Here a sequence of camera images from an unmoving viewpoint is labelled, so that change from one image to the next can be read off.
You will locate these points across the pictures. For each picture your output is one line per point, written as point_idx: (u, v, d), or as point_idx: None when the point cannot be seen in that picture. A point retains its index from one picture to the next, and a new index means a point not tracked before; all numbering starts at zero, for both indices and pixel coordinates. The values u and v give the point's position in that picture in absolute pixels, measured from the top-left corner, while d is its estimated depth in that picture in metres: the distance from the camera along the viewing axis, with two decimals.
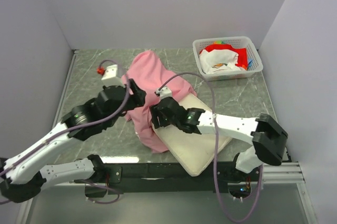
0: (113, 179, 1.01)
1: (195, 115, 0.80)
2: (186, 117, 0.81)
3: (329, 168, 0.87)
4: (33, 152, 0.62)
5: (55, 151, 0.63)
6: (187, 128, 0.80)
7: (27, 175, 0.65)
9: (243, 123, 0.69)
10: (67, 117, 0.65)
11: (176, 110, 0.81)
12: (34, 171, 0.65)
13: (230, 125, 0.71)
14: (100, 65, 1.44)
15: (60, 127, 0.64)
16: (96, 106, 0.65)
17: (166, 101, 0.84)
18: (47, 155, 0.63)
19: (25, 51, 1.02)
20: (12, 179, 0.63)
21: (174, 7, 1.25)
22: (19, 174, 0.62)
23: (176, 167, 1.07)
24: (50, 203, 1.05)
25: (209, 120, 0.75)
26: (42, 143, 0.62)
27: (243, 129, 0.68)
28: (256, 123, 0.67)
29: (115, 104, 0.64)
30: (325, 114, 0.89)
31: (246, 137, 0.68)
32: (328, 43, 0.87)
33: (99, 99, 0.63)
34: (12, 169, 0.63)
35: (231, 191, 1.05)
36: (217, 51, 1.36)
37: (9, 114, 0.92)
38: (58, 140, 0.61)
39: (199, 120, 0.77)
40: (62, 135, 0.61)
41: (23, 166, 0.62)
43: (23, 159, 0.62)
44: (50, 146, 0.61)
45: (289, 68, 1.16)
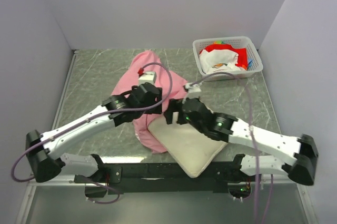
0: (113, 179, 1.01)
1: (226, 123, 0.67)
2: (215, 124, 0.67)
3: (329, 168, 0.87)
4: (74, 127, 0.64)
5: (92, 129, 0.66)
6: (215, 136, 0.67)
7: (60, 152, 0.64)
9: (284, 143, 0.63)
10: (107, 101, 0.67)
11: (205, 115, 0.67)
12: (67, 148, 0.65)
13: (270, 142, 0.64)
14: (100, 65, 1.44)
15: (100, 109, 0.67)
16: (134, 96, 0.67)
17: (194, 103, 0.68)
18: (86, 133, 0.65)
19: (25, 51, 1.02)
20: (51, 150, 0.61)
21: (174, 7, 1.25)
22: (58, 146, 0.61)
23: (175, 167, 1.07)
24: (50, 204, 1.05)
25: (245, 132, 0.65)
26: (84, 120, 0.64)
27: (286, 150, 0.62)
28: (298, 144, 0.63)
29: (152, 98, 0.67)
30: (325, 114, 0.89)
31: (287, 158, 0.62)
32: (328, 43, 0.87)
33: (139, 91, 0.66)
34: (51, 140, 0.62)
35: (231, 191, 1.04)
36: (217, 51, 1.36)
37: (9, 114, 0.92)
38: (100, 119, 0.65)
39: (233, 129, 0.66)
40: (105, 116, 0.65)
41: (62, 139, 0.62)
43: (63, 132, 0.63)
44: (91, 124, 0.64)
45: (289, 68, 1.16)
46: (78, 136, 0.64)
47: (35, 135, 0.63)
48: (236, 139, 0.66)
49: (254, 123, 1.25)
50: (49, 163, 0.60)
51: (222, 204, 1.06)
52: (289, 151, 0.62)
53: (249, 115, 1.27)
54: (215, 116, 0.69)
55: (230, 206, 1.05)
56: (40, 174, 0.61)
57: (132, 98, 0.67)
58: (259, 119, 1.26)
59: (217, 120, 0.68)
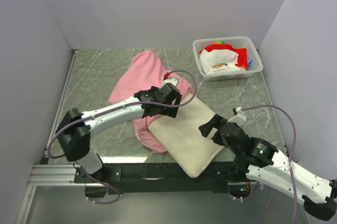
0: (113, 179, 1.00)
1: (266, 151, 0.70)
2: (254, 151, 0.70)
3: (329, 168, 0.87)
4: (112, 110, 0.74)
5: (125, 116, 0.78)
6: (253, 161, 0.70)
7: (95, 132, 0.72)
9: (318, 184, 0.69)
10: (138, 94, 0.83)
11: (243, 140, 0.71)
12: (101, 128, 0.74)
13: (307, 180, 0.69)
14: (100, 65, 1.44)
15: (132, 99, 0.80)
16: (159, 94, 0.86)
17: (233, 127, 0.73)
18: (118, 117, 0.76)
19: (25, 51, 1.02)
20: (91, 126, 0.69)
21: (174, 7, 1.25)
22: (98, 124, 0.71)
23: (176, 167, 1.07)
24: (51, 203, 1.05)
25: (284, 166, 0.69)
26: (120, 106, 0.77)
27: (320, 191, 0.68)
28: (330, 188, 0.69)
29: (172, 97, 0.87)
30: (325, 114, 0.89)
31: (316, 198, 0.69)
32: (328, 43, 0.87)
33: (165, 89, 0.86)
34: (92, 118, 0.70)
35: (231, 191, 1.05)
36: (217, 51, 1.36)
37: (9, 114, 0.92)
38: (133, 107, 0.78)
39: (273, 161, 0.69)
40: (137, 105, 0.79)
41: (101, 118, 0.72)
43: (103, 113, 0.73)
44: (126, 110, 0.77)
45: (289, 68, 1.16)
46: (114, 118, 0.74)
47: (76, 112, 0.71)
48: (272, 168, 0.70)
49: (254, 123, 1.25)
50: (86, 138, 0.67)
51: (222, 204, 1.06)
52: (322, 193, 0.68)
53: (249, 115, 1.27)
54: (254, 143, 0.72)
55: (230, 206, 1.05)
56: (74, 150, 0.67)
57: (157, 95, 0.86)
58: (259, 119, 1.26)
59: (257, 147, 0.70)
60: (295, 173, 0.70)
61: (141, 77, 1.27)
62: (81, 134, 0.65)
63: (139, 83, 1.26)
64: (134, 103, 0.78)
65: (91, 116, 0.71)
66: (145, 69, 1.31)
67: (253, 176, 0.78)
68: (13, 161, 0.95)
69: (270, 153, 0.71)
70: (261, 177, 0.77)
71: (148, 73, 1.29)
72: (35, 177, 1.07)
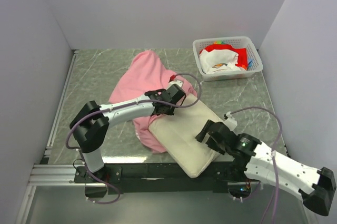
0: (114, 180, 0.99)
1: (249, 143, 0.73)
2: (238, 144, 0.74)
3: (329, 168, 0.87)
4: (126, 106, 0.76)
5: (137, 112, 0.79)
6: (238, 154, 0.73)
7: (111, 125, 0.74)
9: (304, 172, 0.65)
10: (149, 93, 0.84)
11: (226, 135, 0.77)
12: (115, 122, 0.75)
13: (290, 168, 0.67)
14: (100, 65, 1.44)
15: (144, 97, 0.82)
16: (167, 93, 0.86)
17: (217, 125, 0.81)
18: (131, 113, 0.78)
19: (25, 51, 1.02)
20: (109, 118, 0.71)
21: (174, 7, 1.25)
22: (115, 117, 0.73)
23: (176, 167, 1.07)
24: (50, 204, 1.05)
25: (267, 156, 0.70)
26: (135, 101, 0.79)
27: (305, 179, 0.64)
28: (318, 175, 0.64)
29: (180, 97, 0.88)
30: (325, 114, 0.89)
31: (305, 187, 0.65)
32: (328, 43, 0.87)
33: (172, 89, 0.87)
34: (109, 111, 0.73)
35: (231, 191, 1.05)
36: (217, 51, 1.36)
37: (10, 114, 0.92)
38: (145, 105, 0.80)
39: (255, 152, 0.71)
40: (148, 103, 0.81)
41: (118, 112, 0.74)
43: (120, 107, 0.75)
44: (139, 107, 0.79)
45: (288, 68, 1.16)
46: (127, 113, 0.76)
47: (95, 104, 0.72)
48: (257, 161, 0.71)
49: (254, 123, 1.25)
50: (104, 130, 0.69)
51: (222, 204, 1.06)
52: (308, 180, 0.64)
53: (249, 115, 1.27)
54: (239, 138, 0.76)
55: (230, 206, 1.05)
56: (91, 140, 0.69)
57: (165, 95, 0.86)
58: (259, 119, 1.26)
59: (240, 140, 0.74)
60: (276, 162, 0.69)
61: (141, 77, 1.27)
62: (101, 125, 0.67)
63: (139, 84, 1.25)
64: (146, 100, 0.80)
65: (109, 108, 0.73)
66: (145, 68, 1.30)
67: (251, 174, 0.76)
68: (13, 161, 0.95)
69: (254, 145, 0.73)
70: (258, 174, 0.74)
71: (148, 73, 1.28)
72: (35, 177, 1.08)
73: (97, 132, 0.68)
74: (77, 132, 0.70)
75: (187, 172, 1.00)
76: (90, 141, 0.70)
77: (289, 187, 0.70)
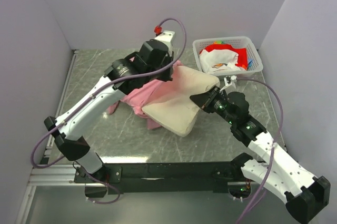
0: (113, 179, 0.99)
1: (255, 128, 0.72)
2: (244, 126, 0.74)
3: (329, 168, 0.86)
4: (81, 108, 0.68)
5: (99, 105, 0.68)
6: (239, 136, 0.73)
7: (78, 132, 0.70)
9: (298, 172, 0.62)
10: (109, 70, 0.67)
11: (242, 113, 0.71)
12: (82, 128, 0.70)
13: (286, 165, 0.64)
14: (100, 65, 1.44)
15: (102, 82, 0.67)
16: (139, 59, 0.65)
17: (240, 99, 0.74)
18: (94, 109, 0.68)
19: (25, 51, 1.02)
20: (66, 134, 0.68)
21: (175, 6, 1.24)
22: (71, 128, 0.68)
23: (176, 167, 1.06)
24: (51, 204, 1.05)
25: (267, 145, 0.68)
26: (89, 97, 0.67)
27: (297, 179, 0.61)
28: (312, 180, 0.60)
29: (157, 58, 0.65)
30: (325, 114, 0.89)
31: (294, 187, 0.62)
32: (328, 42, 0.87)
33: (144, 51, 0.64)
34: (65, 124, 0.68)
35: (231, 191, 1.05)
36: (217, 51, 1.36)
37: (10, 114, 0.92)
38: (105, 93, 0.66)
39: (257, 137, 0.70)
40: (108, 89, 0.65)
41: (73, 121, 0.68)
43: (73, 114, 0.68)
44: (97, 99, 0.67)
45: (289, 68, 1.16)
46: (87, 115, 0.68)
47: (50, 121, 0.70)
48: (256, 147, 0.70)
49: None
50: (69, 143, 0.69)
51: (222, 204, 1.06)
52: (299, 181, 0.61)
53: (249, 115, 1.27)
54: (247, 120, 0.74)
55: (230, 206, 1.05)
56: (68, 151, 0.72)
57: (138, 62, 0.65)
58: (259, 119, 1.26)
59: (247, 124, 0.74)
60: (274, 155, 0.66)
61: None
62: (59, 144, 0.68)
63: None
64: (102, 89, 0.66)
65: (63, 122, 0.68)
66: None
67: (247, 172, 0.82)
68: (14, 161, 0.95)
69: (258, 131, 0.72)
70: (253, 172, 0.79)
71: None
72: (36, 177, 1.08)
73: (63, 147, 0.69)
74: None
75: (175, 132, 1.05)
76: (68, 153, 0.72)
77: (276, 188, 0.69)
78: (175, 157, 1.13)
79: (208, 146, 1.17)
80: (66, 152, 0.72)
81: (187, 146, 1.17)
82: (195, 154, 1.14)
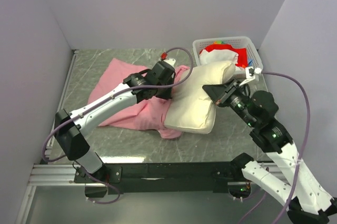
0: (113, 179, 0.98)
1: (280, 137, 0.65)
2: (268, 132, 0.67)
3: (329, 168, 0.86)
4: (101, 104, 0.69)
5: (116, 106, 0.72)
6: (260, 140, 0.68)
7: (88, 129, 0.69)
9: (317, 193, 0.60)
10: (128, 79, 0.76)
11: (267, 118, 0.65)
12: (93, 125, 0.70)
13: (307, 185, 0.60)
14: (101, 65, 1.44)
15: (122, 86, 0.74)
16: (152, 75, 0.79)
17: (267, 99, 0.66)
18: (111, 108, 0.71)
19: (25, 51, 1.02)
20: (81, 127, 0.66)
21: (175, 6, 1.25)
22: (88, 122, 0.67)
23: (176, 167, 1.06)
24: (51, 204, 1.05)
25: (293, 161, 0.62)
26: (109, 96, 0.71)
27: (317, 202, 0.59)
28: (329, 203, 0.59)
29: (167, 76, 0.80)
30: (325, 115, 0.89)
31: (308, 206, 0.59)
32: (328, 42, 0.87)
33: (157, 68, 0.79)
34: (81, 117, 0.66)
35: (231, 191, 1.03)
36: (217, 51, 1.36)
37: (10, 114, 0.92)
38: (124, 96, 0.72)
39: (281, 149, 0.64)
40: (127, 93, 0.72)
41: (90, 115, 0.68)
43: (92, 109, 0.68)
44: (117, 100, 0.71)
45: (288, 68, 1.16)
46: (104, 112, 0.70)
47: (64, 114, 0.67)
48: (277, 157, 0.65)
49: None
50: (81, 138, 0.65)
51: (222, 204, 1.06)
52: (318, 203, 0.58)
53: None
54: (271, 125, 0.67)
55: (230, 206, 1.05)
56: (72, 151, 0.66)
57: (151, 77, 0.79)
58: None
59: (272, 130, 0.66)
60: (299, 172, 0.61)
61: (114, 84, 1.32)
62: (73, 135, 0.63)
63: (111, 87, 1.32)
64: (124, 91, 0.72)
65: (80, 114, 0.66)
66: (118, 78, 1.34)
67: (248, 173, 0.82)
68: (14, 162, 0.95)
69: (284, 140, 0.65)
70: (254, 175, 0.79)
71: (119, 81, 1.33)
72: (35, 177, 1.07)
73: (72, 143, 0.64)
74: (62, 143, 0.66)
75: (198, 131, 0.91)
76: (73, 150, 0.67)
77: (278, 194, 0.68)
78: (174, 157, 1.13)
79: (208, 146, 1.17)
80: (71, 149, 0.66)
81: (187, 146, 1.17)
82: (196, 154, 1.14)
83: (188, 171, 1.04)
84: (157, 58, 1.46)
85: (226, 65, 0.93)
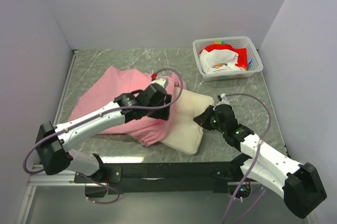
0: (113, 179, 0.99)
1: (243, 133, 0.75)
2: (233, 132, 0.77)
3: (329, 168, 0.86)
4: (88, 121, 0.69)
5: (105, 124, 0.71)
6: (230, 141, 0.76)
7: (72, 144, 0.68)
9: (284, 162, 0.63)
10: (119, 98, 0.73)
11: (228, 121, 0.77)
12: (79, 140, 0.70)
13: (271, 157, 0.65)
14: (100, 65, 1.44)
15: (111, 105, 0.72)
16: (143, 96, 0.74)
17: (226, 108, 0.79)
18: (99, 125, 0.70)
19: (25, 51, 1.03)
20: (65, 142, 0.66)
21: (175, 7, 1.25)
22: (72, 137, 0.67)
23: (176, 167, 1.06)
24: (51, 204, 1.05)
25: (254, 144, 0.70)
26: (98, 114, 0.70)
27: (283, 167, 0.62)
28: (297, 167, 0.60)
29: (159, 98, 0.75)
30: (325, 115, 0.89)
31: (281, 177, 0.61)
32: (328, 42, 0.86)
33: (149, 90, 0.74)
34: (66, 132, 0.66)
35: (231, 191, 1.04)
36: (217, 51, 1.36)
37: (10, 114, 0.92)
38: (112, 114, 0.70)
39: (244, 139, 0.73)
40: (116, 112, 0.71)
41: (76, 130, 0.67)
43: (78, 125, 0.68)
44: (105, 118, 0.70)
45: (289, 68, 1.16)
46: (90, 129, 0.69)
47: (49, 126, 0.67)
48: (245, 147, 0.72)
49: (254, 123, 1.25)
50: (63, 153, 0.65)
51: (222, 204, 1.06)
52: (285, 168, 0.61)
53: (249, 115, 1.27)
54: (237, 127, 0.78)
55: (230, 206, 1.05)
56: (52, 164, 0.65)
57: (142, 97, 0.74)
58: (259, 119, 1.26)
59: (237, 129, 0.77)
60: (260, 150, 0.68)
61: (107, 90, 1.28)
62: (55, 150, 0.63)
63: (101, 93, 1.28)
64: (112, 110, 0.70)
65: (65, 129, 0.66)
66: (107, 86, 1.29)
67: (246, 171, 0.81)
68: (15, 161, 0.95)
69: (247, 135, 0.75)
70: None
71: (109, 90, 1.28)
72: (35, 177, 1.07)
73: (54, 157, 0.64)
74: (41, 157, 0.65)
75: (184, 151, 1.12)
76: (52, 164, 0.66)
77: (275, 184, 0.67)
78: (174, 157, 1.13)
79: (208, 146, 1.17)
80: (50, 163, 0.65)
81: None
82: (195, 154, 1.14)
83: (188, 171, 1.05)
84: (157, 58, 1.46)
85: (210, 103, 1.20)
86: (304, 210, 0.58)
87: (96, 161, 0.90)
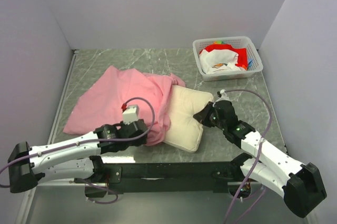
0: (113, 179, 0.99)
1: (244, 129, 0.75)
2: (234, 128, 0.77)
3: (330, 168, 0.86)
4: (63, 148, 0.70)
5: (78, 153, 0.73)
6: (231, 137, 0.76)
7: (42, 168, 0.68)
9: (286, 162, 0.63)
10: (99, 129, 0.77)
11: (228, 117, 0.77)
12: (49, 166, 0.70)
13: (273, 156, 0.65)
14: (100, 65, 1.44)
15: (90, 135, 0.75)
16: (124, 130, 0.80)
17: (226, 104, 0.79)
18: (72, 154, 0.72)
19: (25, 51, 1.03)
20: (35, 165, 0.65)
21: (175, 7, 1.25)
22: (43, 163, 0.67)
23: (176, 167, 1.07)
24: (50, 204, 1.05)
25: (255, 142, 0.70)
26: (74, 143, 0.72)
27: (284, 167, 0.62)
28: (299, 167, 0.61)
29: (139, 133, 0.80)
30: (325, 115, 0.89)
31: (284, 176, 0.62)
32: (328, 43, 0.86)
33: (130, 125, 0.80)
34: (38, 156, 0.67)
35: (231, 191, 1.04)
36: (217, 51, 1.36)
37: (10, 114, 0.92)
38: (88, 145, 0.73)
39: (246, 136, 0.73)
40: (93, 144, 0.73)
41: (49, 156, 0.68)
43: (53, 151, 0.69)
44: (80, 149, 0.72)
45: (289, 68, 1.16)
46: (63, 157, 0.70)
47: (25, 147, 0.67)
48: (245, 145, 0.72)
49: (254, 123, 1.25)
50: (28, 177, 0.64)
51: (222, 204, 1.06)
52: (287, 168, 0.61)
53: (249, 115, 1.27)
54: (238, 124, 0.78)
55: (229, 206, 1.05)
56: (18, 185, 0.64)
57: (122, 131, 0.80)
58: (259, 119, 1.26)
59: (237, 126, 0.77)
60: (261, 148, 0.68)
61: (106, 90, 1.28)
62: (21, 173, 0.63)
63: (101, 93, 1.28)
64: (90, 141, 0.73)
65: (39, 153, 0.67)
66: (106, 86, 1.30)
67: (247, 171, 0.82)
68: None
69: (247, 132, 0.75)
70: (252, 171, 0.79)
71: (109, 89, 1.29)
72: None
73: (20, 179, 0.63)
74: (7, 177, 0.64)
75: (185, 148, 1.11)
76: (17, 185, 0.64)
77: (275, 183, 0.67)
78: (175, 157, 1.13)
79: (208, 146, 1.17)
80: (13, 184, 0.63)
81: None
82: (195, 155, 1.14)
83: (188, 171, 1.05)
84: (157, 58, 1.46)
85: (208, 98, 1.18)
86: (305, 210, 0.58)
87: (87, 166, 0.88)
